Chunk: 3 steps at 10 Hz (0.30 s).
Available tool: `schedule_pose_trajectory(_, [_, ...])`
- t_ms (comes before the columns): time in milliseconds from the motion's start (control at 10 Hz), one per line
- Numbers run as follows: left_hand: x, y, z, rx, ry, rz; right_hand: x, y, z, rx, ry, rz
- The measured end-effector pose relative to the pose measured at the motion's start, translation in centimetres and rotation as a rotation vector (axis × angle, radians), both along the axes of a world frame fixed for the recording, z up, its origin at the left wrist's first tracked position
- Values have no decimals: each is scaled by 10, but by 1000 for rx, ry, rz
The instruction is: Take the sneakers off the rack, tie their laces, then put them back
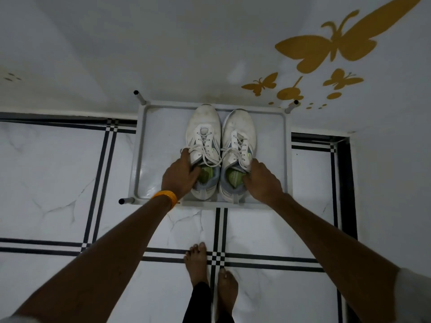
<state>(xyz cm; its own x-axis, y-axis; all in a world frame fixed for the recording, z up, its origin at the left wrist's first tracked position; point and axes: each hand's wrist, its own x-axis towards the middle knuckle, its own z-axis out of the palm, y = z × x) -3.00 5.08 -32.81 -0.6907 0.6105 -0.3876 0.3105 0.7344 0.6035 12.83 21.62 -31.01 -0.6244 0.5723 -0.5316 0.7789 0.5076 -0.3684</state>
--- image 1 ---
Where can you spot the black trousers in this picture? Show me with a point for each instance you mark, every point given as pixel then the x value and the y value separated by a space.
pixel 198 306

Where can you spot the person's right hand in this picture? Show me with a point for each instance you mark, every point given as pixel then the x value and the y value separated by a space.
pixel 264 185

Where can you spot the person's right forearm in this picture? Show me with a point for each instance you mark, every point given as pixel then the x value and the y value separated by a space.
pixel 336 255

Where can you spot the white shoelace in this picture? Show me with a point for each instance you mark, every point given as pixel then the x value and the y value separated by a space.
pixel 204 132
pixel 239 144

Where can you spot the orange wristband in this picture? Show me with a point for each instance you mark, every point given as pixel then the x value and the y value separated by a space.
pixel 166 195

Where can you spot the person's left forearm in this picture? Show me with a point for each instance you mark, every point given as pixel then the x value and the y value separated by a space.
pixel 94 265

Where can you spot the person's left foot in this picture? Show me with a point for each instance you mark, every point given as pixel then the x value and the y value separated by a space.
pixel 197 265

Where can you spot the person's left hand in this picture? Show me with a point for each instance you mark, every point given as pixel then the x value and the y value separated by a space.
pixel 178 179

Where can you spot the person's right foot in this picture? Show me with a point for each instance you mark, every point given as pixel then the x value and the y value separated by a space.
pixel 228 289

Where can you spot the cluster of yellow wall stickers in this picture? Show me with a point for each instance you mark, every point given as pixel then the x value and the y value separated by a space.
pixel 11 77
pixel 309 50

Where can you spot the grey two-tier shoe rack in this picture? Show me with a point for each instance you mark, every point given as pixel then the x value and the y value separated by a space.
pixel 158 144

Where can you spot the person's foot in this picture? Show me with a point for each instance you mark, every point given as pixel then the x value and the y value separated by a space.
pixel 228 289
pixel 197 265

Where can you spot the white sneaker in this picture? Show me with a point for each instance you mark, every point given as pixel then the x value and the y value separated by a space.
pixel 203 117
pixel 240 122

